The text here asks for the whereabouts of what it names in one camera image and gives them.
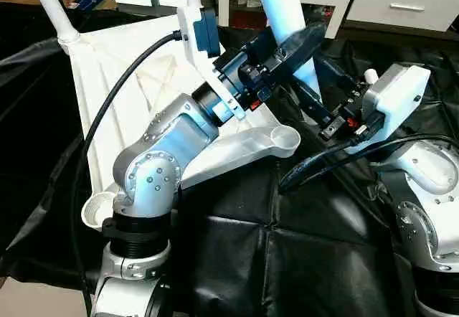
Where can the white plastic table top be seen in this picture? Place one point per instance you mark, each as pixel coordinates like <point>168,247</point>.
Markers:
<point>107,95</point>

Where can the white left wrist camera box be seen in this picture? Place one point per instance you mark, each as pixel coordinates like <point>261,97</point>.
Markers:
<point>204,37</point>

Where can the white drawer unit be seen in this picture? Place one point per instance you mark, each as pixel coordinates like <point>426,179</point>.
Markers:
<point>405,5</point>

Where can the black mat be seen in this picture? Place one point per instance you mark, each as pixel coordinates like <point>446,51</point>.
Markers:
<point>287,259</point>

